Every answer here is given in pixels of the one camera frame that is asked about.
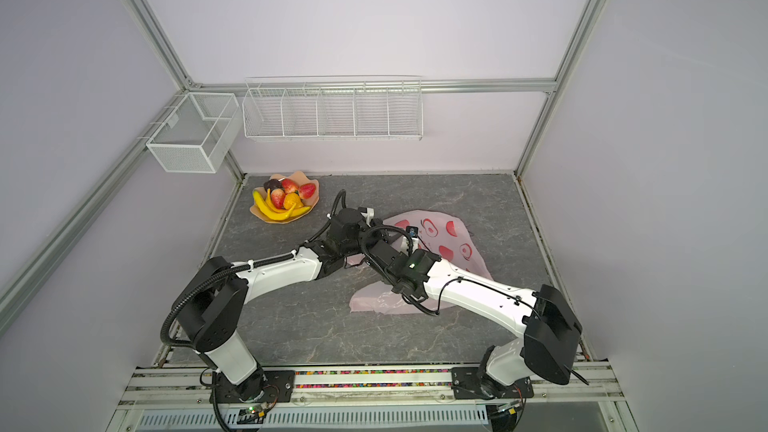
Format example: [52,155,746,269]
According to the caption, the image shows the pink fruit-print plastic bag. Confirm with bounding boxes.
[350,210,492,315]

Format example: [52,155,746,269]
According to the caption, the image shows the tan scalloped fruit bowl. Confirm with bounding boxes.
[250,171,320,224]

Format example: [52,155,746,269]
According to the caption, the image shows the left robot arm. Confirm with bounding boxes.
[160,190,383,402]

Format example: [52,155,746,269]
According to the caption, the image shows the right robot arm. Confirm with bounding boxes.
[359,225,588,399]

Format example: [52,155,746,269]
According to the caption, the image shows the red strawberry back right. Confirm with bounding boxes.
[298,182,317,201]

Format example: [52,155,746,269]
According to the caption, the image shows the orange yellow fruit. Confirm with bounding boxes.
[284,193,304,210]

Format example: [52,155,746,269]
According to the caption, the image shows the red strawberry back left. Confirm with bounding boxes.
[280,178,300,194]

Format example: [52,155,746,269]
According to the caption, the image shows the yellow banana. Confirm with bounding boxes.
[250,190,312,224]

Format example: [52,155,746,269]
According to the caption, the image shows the dark purple grape bunch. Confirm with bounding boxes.
[263,179,282,192]

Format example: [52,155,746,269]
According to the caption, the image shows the small white mesh basket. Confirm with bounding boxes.
[147,92,242,174]

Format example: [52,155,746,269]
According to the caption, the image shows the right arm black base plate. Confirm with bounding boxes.
[450,366,534,400]

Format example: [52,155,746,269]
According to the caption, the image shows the long white wire basket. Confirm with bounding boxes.
[242,75,424,140]

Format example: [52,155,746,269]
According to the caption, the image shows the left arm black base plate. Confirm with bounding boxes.
[212,369,296,404]

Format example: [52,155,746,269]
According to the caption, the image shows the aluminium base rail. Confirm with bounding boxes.
[108,362,637,431]

